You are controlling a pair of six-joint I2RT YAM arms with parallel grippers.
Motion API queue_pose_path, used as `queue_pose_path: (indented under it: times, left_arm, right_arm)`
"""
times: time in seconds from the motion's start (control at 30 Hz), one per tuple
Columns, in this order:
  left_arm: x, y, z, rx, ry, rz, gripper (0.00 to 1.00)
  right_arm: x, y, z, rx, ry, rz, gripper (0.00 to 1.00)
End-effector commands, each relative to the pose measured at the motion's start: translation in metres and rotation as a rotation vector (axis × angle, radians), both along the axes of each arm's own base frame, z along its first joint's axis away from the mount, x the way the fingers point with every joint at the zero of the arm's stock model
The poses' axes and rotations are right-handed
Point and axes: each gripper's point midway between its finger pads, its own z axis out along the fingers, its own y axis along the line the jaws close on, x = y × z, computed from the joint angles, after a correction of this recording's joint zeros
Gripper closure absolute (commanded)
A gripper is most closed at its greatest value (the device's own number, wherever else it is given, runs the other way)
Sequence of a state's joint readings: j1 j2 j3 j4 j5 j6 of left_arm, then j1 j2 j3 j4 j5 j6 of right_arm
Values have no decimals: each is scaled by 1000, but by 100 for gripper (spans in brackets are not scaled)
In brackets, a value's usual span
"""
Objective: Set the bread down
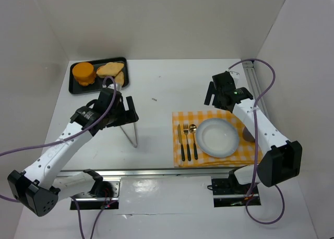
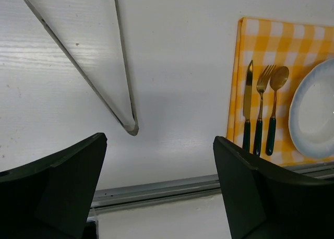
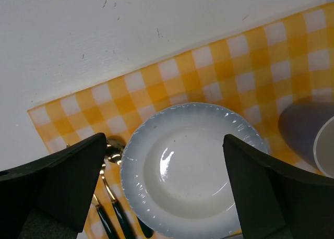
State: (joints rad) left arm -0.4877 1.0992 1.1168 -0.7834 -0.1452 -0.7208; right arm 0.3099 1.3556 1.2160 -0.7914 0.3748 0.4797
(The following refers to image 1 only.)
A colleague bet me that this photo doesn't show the white plate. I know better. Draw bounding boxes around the white plate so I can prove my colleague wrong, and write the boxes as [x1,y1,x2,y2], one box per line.
[195,118,240,158]

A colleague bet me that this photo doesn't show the yellow checkered cloth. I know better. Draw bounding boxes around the yellow checkered cloth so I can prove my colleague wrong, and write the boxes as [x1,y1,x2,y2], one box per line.
[172,110,255,168]

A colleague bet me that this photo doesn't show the large toast slice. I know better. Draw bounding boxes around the large toast slice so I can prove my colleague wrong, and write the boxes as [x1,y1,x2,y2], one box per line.
[96,62,124,78]

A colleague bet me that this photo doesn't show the small toast slice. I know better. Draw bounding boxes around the small toast slice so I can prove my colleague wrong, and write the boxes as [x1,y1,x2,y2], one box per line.
[114,71,125,86]

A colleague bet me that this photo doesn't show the purple mug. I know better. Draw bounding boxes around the purple mug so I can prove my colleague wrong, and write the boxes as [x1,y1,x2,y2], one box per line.
[243,127,255,142]

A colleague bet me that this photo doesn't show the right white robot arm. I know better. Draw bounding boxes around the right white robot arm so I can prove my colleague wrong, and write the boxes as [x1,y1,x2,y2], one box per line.
[204,71,302,187]

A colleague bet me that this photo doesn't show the black baking tray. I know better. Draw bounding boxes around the black baking tray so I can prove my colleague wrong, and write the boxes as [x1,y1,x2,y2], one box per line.
[68,57,129,95]

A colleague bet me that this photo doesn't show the gold spoon black handle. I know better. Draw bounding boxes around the gold spoon black handle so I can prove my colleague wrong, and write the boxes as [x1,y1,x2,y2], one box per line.
[189,124,198,160]

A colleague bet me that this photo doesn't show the metal kitchen tongs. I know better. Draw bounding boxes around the metal kitchen tongs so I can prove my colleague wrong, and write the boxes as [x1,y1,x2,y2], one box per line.
[120,123,138,148]

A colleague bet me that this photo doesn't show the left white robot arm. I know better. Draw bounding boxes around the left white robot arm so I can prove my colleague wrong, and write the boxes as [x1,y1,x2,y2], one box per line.
[7,88,139,217]

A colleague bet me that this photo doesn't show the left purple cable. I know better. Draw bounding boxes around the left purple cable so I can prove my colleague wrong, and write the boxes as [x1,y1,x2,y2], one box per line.
[0,76,118,239]

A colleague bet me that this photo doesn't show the side aluminium rail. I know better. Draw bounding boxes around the side aluminium rail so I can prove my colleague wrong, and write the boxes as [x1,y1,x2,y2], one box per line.
[242,61,269,118]

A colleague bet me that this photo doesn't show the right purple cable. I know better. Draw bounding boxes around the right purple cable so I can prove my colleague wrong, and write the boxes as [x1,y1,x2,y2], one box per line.
[226,58,285,225]

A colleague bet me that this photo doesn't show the gold fork black handle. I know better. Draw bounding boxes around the gold fork black handle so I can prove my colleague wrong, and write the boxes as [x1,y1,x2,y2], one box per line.
[183,123,191,161]

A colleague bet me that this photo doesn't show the purple cable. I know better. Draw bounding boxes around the purple cable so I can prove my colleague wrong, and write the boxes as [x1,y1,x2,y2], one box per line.
[0,76,118,239]
[226,58,285,225]

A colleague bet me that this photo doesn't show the black handled knife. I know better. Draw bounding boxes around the black handled knife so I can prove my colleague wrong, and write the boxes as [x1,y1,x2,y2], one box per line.
[177,124,185,161]

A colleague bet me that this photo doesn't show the orange round bread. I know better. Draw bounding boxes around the orange round bread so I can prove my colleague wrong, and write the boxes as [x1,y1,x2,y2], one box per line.
[72,62,96,87]

